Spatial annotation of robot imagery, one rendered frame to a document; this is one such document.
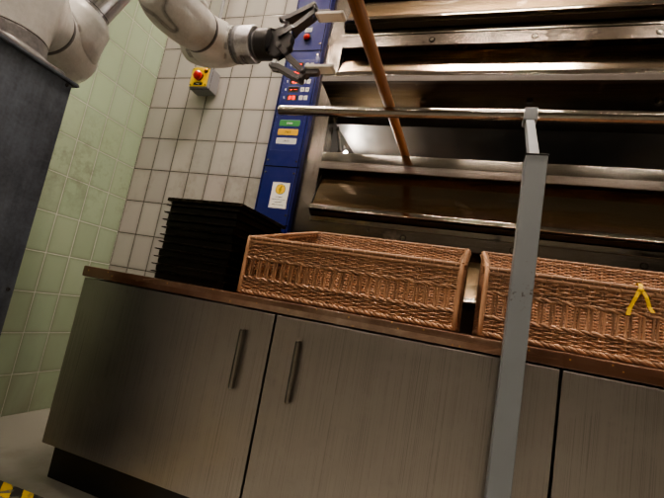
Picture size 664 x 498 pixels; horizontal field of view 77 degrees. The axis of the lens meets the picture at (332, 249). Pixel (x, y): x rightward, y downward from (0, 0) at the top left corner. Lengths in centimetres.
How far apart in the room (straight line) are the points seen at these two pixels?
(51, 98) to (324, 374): 88
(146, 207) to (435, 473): 158
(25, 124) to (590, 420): 128
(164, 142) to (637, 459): 193
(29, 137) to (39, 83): 12
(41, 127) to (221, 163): 86
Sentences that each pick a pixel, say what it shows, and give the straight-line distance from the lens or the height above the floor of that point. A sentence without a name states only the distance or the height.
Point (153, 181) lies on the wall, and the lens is 204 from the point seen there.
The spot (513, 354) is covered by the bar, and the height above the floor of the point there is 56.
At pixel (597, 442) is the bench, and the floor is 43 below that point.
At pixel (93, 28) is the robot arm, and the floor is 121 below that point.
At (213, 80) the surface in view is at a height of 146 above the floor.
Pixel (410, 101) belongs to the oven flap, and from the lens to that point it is 164.
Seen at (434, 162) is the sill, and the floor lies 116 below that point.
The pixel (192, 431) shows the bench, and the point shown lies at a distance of 113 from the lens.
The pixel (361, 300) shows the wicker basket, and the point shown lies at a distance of 98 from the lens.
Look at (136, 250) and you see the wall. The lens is 200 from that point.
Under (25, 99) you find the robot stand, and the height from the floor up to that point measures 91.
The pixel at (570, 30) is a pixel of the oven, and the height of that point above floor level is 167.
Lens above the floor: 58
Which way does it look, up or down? 8 degrees up
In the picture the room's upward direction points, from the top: 10 degrees clockwise
